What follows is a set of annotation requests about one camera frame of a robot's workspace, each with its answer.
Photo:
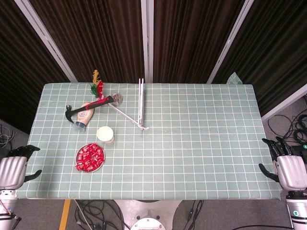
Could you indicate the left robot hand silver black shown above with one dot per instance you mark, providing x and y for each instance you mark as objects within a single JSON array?
[{"x": 13, "y": 172}]

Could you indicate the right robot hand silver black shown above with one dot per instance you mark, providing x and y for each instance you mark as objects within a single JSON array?
[{"x": 292, "y": 172}]

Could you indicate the red candies heap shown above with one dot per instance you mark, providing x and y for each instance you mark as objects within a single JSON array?
[{"x": 90, "y": 157}]

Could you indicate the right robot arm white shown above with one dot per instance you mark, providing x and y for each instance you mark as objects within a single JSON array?
[{"x": 298, "y": 210}]

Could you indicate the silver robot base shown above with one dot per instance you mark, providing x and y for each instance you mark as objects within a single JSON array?
[{"x": 144, "y": 213}]

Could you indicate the white paper cup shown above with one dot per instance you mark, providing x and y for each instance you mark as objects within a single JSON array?
[{"x": 104, "y": 133}]

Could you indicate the black box with lit display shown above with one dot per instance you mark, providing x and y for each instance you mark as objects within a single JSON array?
[{"x": 301, "y": 149}]

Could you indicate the yellow floor tape stripe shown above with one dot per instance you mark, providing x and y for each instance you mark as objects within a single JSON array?
[{"x": 64, "y": 215}]

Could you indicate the mayonnaise squeeze bottle blue cap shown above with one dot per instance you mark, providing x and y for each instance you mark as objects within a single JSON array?
[{"x": 84, "y": 117}]

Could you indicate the round silver metal plate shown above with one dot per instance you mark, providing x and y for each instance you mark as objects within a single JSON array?
[{"x": 103, "y": 160}]

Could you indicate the dark brown curtain panel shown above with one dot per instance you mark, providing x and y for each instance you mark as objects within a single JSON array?
[
  {"x": 275, "y": 48},
  {"x": 192, "y": 36},
  {"x": 96, "y": 36},
  {"x": 19, "y": 72}
]

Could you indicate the red black claw hammer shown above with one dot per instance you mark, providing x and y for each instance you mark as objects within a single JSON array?
[{"x": 96, "y": 104}]

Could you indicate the green checked tablecloth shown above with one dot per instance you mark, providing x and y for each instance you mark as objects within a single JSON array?
[{"x": 180, "y": 148}]

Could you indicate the colourful feather shuttlecock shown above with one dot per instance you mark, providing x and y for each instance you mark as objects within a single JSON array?
[{"x": 97, "y": 87}]

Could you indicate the clear jar of paper clips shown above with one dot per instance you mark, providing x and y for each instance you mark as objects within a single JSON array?
[{"x": 117, "y": 98}]

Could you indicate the white folding laptop stand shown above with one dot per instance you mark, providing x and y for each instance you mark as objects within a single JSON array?
[{"x": 141, "y": 103}]

